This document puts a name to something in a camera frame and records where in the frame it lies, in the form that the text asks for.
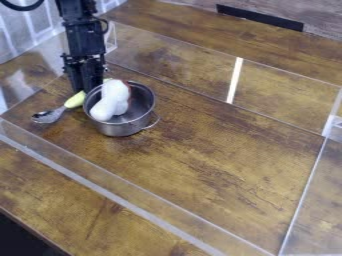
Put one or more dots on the green handled metal spoon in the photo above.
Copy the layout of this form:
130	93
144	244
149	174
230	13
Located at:
51	116

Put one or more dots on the white red toy mushroom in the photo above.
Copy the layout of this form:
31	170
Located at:
114	101

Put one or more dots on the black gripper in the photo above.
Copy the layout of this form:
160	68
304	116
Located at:
86	45

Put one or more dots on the small steel pot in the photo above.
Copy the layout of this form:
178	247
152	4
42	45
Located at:
140	117

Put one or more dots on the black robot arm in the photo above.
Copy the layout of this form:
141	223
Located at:
78	9

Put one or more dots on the black bar on table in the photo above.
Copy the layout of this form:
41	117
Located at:
262	18

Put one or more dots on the clear acrylic enclosure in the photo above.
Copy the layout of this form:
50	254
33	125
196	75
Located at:
232	175

